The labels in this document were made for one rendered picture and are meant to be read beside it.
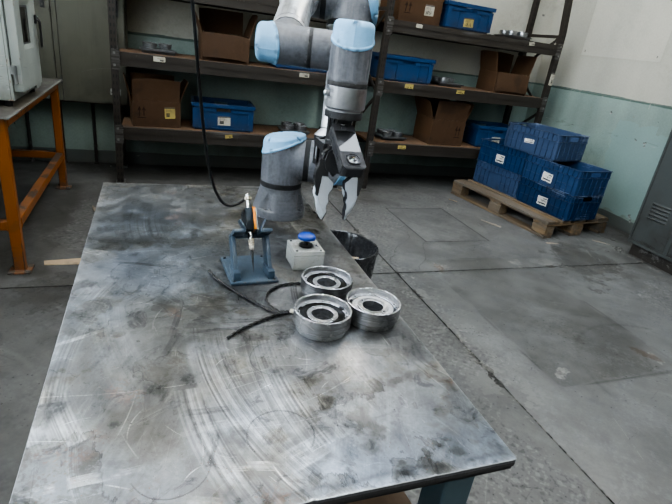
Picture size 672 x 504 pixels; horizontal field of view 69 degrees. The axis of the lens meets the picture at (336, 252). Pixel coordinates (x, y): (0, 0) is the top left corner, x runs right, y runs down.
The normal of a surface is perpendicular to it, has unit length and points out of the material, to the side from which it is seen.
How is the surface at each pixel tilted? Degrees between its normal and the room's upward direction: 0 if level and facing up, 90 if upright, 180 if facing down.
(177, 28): 90
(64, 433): 0
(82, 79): 90
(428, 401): 0
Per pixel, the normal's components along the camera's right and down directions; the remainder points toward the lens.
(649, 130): -0.94, 0.02
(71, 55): 0.32, 0.42
